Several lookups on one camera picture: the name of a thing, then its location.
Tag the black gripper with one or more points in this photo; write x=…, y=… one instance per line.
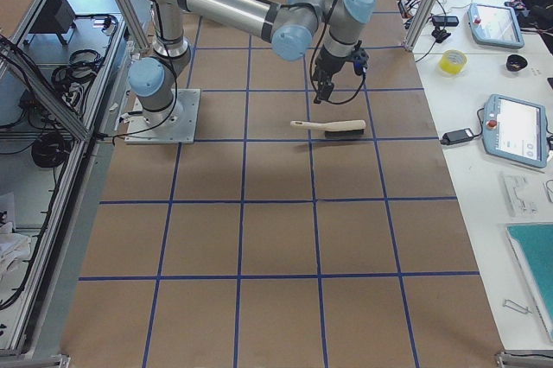
x=330, y=66

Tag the white hand brush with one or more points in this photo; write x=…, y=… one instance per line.
x=348, y=128

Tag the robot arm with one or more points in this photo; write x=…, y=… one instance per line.
x=333, y=27

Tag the yellow tape roll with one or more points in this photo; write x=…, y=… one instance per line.
x=452, y=61

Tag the black power adapter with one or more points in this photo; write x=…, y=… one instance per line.
x=457, y=137

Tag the upper teach pendant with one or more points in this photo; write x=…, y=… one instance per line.
x=495, y=26

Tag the teach pendant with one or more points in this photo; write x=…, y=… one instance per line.
x=495, y=26
x=515, y=130

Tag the lower teach pendant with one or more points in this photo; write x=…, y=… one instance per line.
x=515, y=130

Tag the green cutting mat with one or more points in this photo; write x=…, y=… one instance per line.
x=532, y=246

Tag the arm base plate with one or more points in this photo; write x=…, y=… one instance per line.
x=173, y=125

